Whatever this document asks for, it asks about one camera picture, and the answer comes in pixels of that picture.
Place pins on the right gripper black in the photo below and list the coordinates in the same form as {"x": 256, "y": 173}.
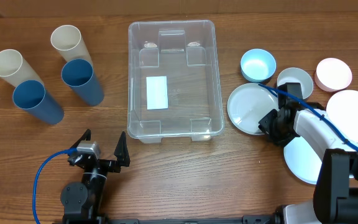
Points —
{"x": 267, "y": 125}

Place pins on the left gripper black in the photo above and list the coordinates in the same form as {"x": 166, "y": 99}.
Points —
{"x": 122, "y": 154}

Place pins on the grey plate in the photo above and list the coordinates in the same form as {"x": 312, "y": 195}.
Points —
{"x": 248, "y": 104}

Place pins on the light blue plate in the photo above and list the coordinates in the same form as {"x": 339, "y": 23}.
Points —
{"x": 302, "y": 160}

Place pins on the grey bowl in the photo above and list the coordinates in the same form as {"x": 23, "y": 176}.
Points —
{"x": 297, "y": 75}

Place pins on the light blue bowl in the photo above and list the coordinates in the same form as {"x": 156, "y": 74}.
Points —
{"x": 258, "y": 65}

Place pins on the pink plate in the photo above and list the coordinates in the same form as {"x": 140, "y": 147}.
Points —
{"x": 342, "y": 109}

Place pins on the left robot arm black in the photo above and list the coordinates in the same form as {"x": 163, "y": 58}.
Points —
{"x": 82, "y": 200}

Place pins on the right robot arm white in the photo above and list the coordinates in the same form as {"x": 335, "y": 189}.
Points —
{"x": 335, "y": 198}

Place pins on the pink bowl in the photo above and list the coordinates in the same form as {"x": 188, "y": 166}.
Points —
{"x": 332, "y": 74}

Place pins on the blue cup right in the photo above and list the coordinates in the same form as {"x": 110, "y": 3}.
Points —
{"x": 79, "y": 75}

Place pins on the blue cup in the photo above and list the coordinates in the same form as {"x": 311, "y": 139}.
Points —
{"x": 32, "y": 97}
{"x": 79, "y": 75}

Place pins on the blue cup left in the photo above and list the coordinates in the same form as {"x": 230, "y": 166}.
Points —
{"x": 32, "y": 97}

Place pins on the clear plastic storage bin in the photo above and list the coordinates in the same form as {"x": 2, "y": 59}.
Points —
{"x": 186, "y": 53}

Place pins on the beige cup back left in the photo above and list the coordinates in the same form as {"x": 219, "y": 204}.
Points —
{"x": 68, "y": 41}

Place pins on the beige cup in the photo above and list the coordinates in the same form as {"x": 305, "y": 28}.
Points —
{"x": 68, "y": 41}
{"x": 14, "y": 68}

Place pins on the beige cup far left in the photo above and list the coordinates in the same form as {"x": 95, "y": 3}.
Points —
{"x": 14, "y": 68}

